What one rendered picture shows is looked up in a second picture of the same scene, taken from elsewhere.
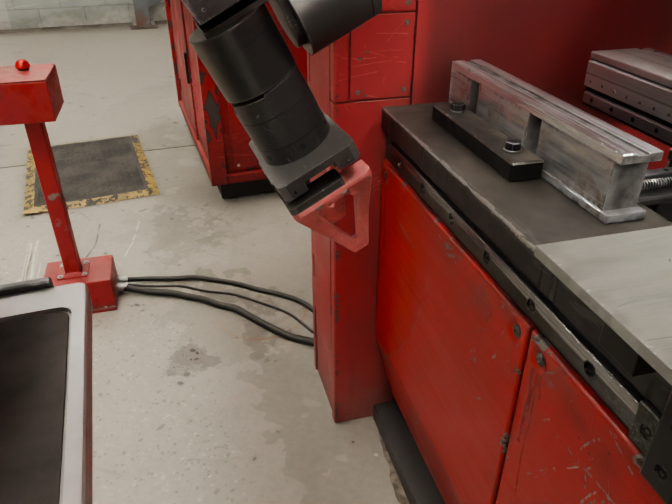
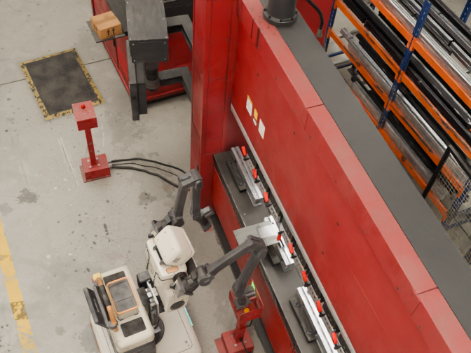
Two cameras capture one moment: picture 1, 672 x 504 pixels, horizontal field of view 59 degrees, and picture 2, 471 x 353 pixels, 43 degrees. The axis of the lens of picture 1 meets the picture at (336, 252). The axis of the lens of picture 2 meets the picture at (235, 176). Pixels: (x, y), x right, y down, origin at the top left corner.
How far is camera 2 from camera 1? 3.62 m
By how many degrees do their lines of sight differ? 23
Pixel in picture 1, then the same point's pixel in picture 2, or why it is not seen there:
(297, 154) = (205, 225)
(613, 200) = (255, 202)
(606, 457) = not seen: hidden behind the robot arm
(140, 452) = (139, 232)
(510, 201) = (238, 199)
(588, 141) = (251, 192)
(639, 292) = (242, 238)
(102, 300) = (106, 174)
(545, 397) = not seen: hidden behind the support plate
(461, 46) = (233, 140)
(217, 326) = (151, 183)
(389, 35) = (214, 142)
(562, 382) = not seen: hidden behind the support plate
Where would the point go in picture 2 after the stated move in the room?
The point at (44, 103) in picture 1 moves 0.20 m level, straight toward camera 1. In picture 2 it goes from (94, 122) to (105, 139)
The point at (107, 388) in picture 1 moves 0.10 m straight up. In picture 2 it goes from (120, 211) to (120, 204)
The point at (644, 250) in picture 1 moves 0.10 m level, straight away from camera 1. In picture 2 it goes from (244, 230) to (251, 220)
